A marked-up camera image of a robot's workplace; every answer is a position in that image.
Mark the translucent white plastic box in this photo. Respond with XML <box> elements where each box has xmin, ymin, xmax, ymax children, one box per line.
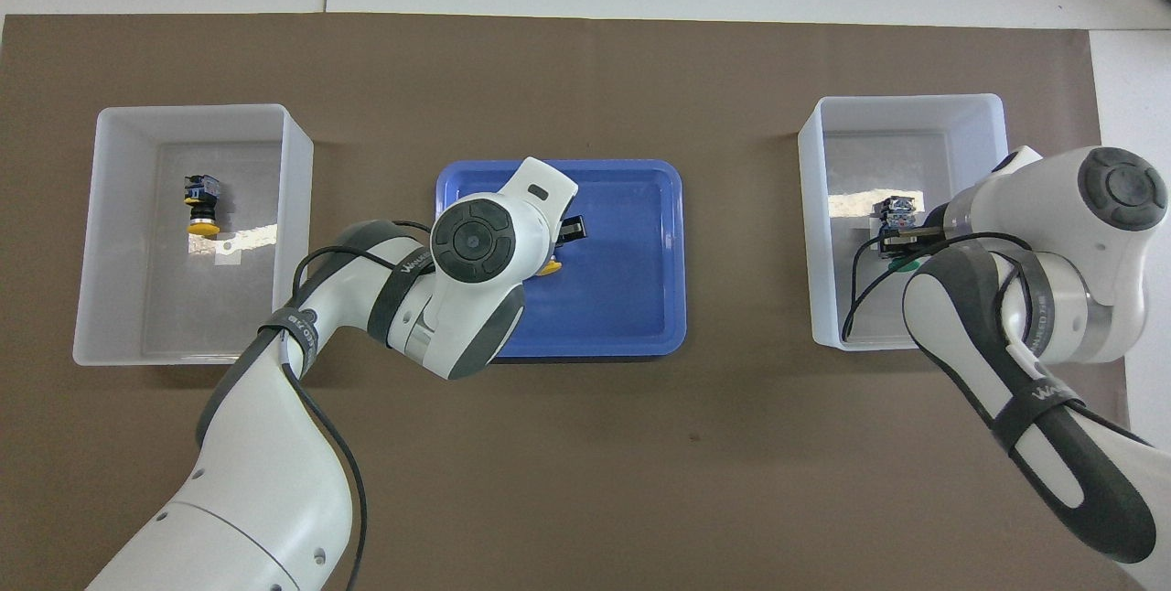
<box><xmin>797</xmin><ymin>93</ymin><xmax>1032</xmax><ymax>351</ymax></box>
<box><xmin>72</xmin><ymin>103</ymin><xmax>315</xmax><ymax>367</ymax></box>

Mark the brown paper table mat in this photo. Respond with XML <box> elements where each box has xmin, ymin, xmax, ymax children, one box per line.
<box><xmin>0</xmin><ymin>13</ymin><xmax>1149</xmax><ymax>591</ymax></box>

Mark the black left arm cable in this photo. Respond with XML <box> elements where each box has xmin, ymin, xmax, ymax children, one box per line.
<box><xmin>274</xmin><ymin>219</ymin><xmax>435</xmax><ymax>591</ymax></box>

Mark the blue plastic tray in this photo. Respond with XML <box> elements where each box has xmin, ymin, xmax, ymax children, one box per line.
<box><xmin>433</xmin><ymin>158</ymin><xmax>687</xmax><ymax>360</ymax></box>

